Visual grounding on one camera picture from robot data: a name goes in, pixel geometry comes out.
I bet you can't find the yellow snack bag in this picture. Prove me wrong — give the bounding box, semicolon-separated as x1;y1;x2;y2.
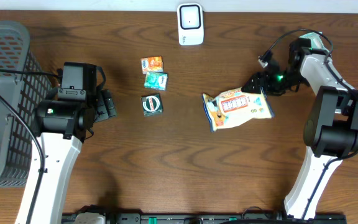
202;88;274;132

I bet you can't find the green Zam-Buk box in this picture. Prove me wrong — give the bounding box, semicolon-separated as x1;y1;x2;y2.
141;93;163;116

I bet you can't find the light teal packet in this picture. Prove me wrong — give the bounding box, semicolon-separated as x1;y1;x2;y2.
299;32;329;55

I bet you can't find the teal tissue packet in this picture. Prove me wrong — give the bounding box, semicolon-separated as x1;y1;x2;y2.
144;72;168;91

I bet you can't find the orange tissue packet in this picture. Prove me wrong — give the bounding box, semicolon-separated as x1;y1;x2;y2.
140;56;163;74

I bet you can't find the grey plastic mesh basket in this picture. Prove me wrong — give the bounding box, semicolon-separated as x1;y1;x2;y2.
0;21;52;187

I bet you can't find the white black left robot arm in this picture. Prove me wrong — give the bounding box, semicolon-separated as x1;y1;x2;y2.
16;90;116;223

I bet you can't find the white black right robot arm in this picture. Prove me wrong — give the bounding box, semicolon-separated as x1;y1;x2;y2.
242;37;358;221

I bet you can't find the white barcode scanner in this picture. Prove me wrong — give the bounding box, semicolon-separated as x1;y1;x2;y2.
177;3;204;46

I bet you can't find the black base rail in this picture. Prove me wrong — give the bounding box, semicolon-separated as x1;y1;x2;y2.
60;205;347;224

